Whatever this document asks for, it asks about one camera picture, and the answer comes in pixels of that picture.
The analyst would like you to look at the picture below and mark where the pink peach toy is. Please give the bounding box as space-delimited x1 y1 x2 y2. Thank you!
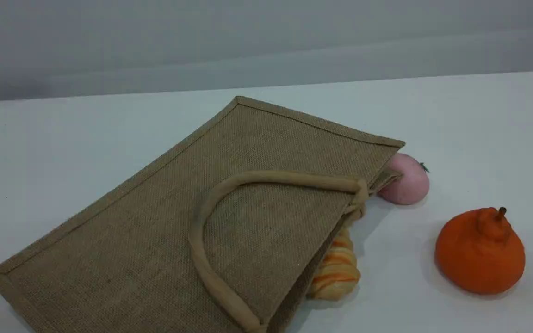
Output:
378 153 430 205

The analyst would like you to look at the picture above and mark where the brown jute tote bag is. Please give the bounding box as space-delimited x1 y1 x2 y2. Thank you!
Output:
0 96 406 333

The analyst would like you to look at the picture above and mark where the orange tangerine toy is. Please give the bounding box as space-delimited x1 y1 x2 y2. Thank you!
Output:
435 207 526 295

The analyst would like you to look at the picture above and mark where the orange striped bread loaf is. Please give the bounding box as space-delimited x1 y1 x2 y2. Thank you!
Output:
307 228 362 301

